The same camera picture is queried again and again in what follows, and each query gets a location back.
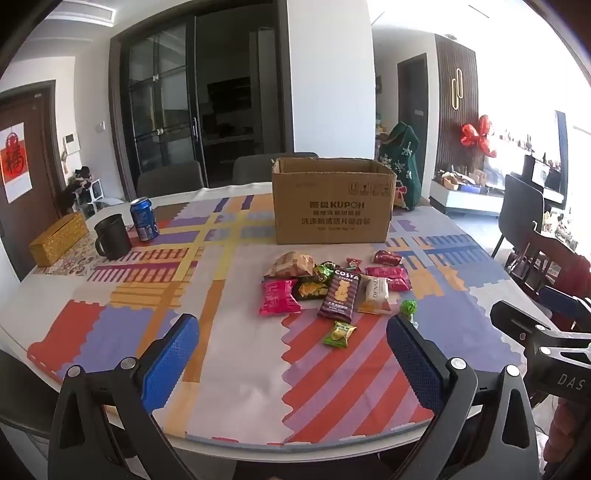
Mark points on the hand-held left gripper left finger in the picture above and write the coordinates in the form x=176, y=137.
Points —
x=171, y=360

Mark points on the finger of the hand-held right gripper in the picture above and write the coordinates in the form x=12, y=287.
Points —
x=561, y=300
x=517, y=319

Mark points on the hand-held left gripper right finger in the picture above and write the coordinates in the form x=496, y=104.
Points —
x=415, y=360

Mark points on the small green candy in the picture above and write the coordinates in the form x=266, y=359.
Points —
x=408, y=307

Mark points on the white pastry packet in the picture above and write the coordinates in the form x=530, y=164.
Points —
x=374, y=295

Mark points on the light green snack packet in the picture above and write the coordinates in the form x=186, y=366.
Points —
x=339, y=333

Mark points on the pink long snack packet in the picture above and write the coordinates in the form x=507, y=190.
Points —
x=392, y=277

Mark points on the brown striped snack packet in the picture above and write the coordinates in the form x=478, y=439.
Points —
x=340, y=297

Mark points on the red snack packet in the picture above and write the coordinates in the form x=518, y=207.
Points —
x=387, y=257

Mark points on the small red candy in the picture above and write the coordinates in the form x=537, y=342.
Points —
x=354, y=264

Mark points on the magenta puffy snack packet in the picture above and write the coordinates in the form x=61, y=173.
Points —
x=278, y=297

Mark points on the dark green cracker packet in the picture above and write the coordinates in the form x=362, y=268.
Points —
x=310, y=290

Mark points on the beige snack bag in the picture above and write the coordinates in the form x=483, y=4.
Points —
x=291, y=264

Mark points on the brown cardboard box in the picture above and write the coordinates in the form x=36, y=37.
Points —
x=330, y=207

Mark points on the person's right forearm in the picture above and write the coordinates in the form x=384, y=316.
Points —
x=570, y=443

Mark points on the red garment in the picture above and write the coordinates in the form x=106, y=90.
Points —
x=579, y=277

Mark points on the dark wooden chair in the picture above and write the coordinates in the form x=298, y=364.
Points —
x=538, y=258

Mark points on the colourful patchwork tablecloth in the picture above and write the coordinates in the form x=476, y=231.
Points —
x=240, y=369

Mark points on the black chair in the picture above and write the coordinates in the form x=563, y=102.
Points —
x=521, y=207

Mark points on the white low cabinet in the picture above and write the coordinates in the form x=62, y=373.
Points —
x=464, y=199

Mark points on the black mug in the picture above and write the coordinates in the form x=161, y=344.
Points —
x=113, y=237

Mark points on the blue drink can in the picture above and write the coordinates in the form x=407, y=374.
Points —
x=145, y=219

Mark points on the yellow woven tissue box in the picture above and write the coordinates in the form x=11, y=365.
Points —
x=57, y=240

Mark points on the grey dining chair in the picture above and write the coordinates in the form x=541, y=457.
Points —
x=254, y=168
x=171, y=179

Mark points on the white small shelf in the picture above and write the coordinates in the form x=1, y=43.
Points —
x=96, y=191

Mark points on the red foil balloon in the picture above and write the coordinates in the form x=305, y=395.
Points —
x=478, y=134

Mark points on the green snowflake gift bag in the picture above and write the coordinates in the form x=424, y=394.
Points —
x=402, y=166

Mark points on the black bag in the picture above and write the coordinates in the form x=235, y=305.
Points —
x=78, y=182

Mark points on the brown entrance door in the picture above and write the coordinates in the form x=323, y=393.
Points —
x=32, y=207

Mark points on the dark interior door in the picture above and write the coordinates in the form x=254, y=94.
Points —
x=413, y=97

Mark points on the red and white door poster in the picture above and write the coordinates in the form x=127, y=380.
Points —
x=16, y=159

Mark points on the black glass sliding door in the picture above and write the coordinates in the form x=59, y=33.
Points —
x=198, y=106

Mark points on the gold wall ornament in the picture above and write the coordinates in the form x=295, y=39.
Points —
x=457, y=92

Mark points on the white wall intercom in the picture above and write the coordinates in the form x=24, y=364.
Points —
x=70, y=141

